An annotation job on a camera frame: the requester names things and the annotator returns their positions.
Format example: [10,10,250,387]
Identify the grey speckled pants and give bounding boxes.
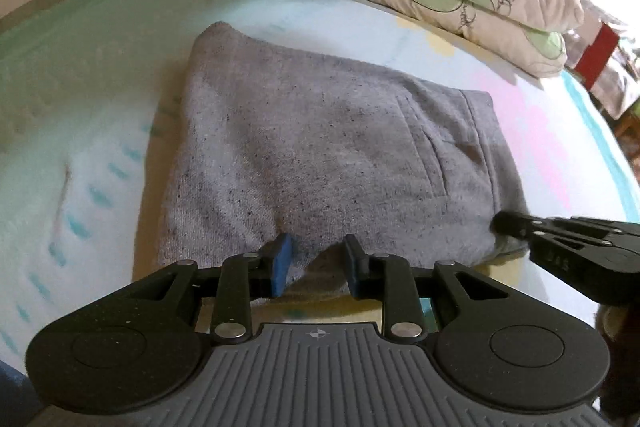
[157,23,526,295]

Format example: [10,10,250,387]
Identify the blue jeans leg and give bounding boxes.
[0,361,42,427]

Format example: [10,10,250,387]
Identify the lower floral pillow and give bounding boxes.
[368,0,567,78]

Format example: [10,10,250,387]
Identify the pastel patterned bed sheet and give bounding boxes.
[1,0,639,369]

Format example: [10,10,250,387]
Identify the red and white bed post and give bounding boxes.
[575,23,620,91]

